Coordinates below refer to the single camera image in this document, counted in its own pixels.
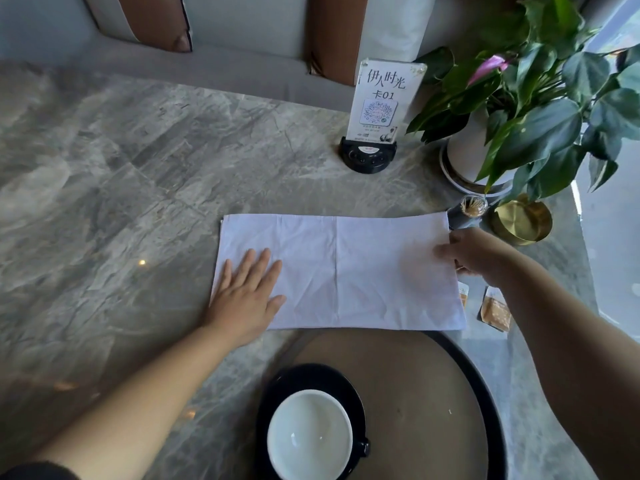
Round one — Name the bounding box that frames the person's right hand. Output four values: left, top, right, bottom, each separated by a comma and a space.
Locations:
433, 227, 521, 288

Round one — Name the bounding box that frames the person's left hand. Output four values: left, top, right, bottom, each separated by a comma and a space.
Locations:
202, 247, 287, 348

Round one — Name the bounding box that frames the white cloth napkin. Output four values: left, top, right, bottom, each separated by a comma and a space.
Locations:
210, 212, 468, 331

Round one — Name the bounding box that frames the person's right forearm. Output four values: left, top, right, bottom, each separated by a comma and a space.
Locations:
492, 254, 640, 480

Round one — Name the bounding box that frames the person's left forearm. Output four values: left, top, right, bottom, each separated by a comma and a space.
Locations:
34, 322, 237, 480

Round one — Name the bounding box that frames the black toothpick holder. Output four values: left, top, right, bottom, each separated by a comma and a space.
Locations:
446, 195, 490, 231

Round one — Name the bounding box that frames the white pot saucer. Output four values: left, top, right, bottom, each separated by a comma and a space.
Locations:
438, 144, 514, 198

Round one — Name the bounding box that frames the black saucer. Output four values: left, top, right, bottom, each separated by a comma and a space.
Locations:
254, 363, 371, 480

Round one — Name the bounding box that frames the gold metal dish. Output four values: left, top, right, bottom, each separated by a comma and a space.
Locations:
488, 194, 554, 247

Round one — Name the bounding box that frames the white plant pot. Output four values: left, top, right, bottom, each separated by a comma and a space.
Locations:
446, 107, 517, 186

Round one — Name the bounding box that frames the black call button base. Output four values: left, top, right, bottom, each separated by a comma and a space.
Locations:
338, 137, 398, 175

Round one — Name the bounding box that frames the black cup with white inside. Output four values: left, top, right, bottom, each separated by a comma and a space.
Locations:
266, 389, 371, 480

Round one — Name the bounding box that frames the round brown black-rimmed tray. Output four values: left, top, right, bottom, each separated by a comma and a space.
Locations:
270, 328, 509, 480

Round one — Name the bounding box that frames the white table sign card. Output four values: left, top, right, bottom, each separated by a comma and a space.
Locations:
346, 58, 429, 146

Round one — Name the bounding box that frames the green leafy plant pink flower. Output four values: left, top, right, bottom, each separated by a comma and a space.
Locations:
405, 0, 640, 204

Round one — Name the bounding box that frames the grey sofa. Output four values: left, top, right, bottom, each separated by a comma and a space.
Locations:
0, 0, 521, 114

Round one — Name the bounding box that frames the grey and brown cushion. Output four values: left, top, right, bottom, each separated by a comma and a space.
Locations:
82, 0, 194, 54
305, 0, 437, 88

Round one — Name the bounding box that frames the black sleeve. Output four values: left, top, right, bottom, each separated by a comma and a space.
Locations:
0, 462, 82, 480

